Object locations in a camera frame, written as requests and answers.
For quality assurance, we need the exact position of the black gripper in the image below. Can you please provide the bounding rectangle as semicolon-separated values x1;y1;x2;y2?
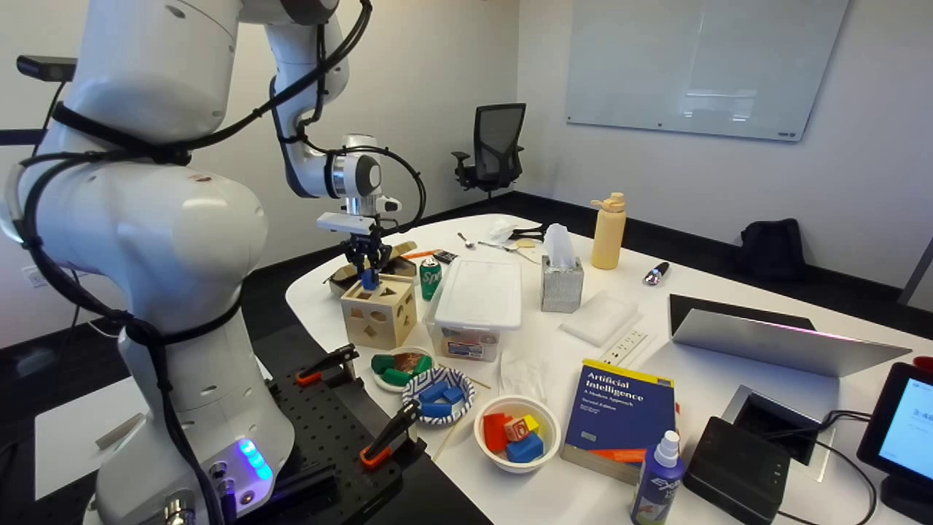
342;230;395;293

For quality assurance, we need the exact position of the wooden shape sorter box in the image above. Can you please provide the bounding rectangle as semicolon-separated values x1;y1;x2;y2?
340;272;420;354

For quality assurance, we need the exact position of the grey tissue box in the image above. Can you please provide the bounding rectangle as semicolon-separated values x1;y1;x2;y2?
541;223;586;314

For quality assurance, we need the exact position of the red block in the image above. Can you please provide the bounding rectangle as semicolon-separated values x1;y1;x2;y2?
481;412;512;459

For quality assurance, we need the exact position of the large blue block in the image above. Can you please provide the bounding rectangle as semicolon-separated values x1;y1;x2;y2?
506;431;550;463

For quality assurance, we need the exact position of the black box device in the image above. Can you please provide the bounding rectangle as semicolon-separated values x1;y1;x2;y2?
681;415;794;525

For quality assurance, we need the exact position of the black orange clamp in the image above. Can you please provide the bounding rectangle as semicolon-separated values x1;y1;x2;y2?
291;342;363;392
357;396;427;472

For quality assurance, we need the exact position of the clear plastic lidded container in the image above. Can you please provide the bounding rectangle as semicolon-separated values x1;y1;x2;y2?
431;247;526;365

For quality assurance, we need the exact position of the small white bowl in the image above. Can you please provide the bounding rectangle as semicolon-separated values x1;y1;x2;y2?
369;344;442;396

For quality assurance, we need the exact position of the blue white patterned plate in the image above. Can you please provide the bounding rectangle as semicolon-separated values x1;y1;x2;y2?
399;365;475;428

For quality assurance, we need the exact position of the black office chair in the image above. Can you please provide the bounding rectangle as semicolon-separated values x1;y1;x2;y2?
450;101;529;201

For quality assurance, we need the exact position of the large white bowl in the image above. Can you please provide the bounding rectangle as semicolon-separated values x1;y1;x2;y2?
474;392;564;476

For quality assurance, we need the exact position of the white paper pad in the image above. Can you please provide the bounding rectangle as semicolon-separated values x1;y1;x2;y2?
561;288;644;349

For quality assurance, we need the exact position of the tan drink bottle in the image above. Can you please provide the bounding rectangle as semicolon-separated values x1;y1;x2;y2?
590;189;630;274

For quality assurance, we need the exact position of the white remote keypad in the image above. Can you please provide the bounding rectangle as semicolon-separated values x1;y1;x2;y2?
602;328;650;370

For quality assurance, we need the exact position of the black marker pen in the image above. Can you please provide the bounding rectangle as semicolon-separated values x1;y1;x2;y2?
638;260;675;288

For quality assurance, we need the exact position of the blue yellow book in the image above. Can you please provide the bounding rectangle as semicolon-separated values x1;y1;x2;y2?
561;358;681;488

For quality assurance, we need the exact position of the black flat tablet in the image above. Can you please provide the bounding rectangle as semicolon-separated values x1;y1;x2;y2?
669;293;816;338

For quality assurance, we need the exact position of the white paper sheet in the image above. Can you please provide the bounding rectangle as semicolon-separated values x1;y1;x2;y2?
32;379;153;505

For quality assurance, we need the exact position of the blue spray bottle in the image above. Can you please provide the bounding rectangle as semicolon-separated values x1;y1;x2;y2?
630;427;689;525

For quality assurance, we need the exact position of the black backpack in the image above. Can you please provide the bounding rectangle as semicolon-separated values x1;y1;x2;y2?
735;217;812;285

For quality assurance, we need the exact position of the silver laptop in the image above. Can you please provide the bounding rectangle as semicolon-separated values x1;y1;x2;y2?
636;306;912;431

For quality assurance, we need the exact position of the grey framed black device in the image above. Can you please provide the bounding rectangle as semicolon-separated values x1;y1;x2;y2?
722;381;841;468

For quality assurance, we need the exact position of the black tablet lit screen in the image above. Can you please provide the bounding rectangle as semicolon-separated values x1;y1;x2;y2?
854;358;933;523

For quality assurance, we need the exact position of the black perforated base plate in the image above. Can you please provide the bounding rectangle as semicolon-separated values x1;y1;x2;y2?
256;325;493;525

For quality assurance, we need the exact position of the black camera on stand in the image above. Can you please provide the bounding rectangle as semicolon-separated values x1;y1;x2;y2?
16;53;79;87

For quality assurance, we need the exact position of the wall whiteboard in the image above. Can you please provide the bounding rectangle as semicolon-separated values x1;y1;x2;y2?
566;0;854;147

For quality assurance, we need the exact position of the black cable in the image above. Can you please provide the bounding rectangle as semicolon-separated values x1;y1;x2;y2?
775;406;883;525

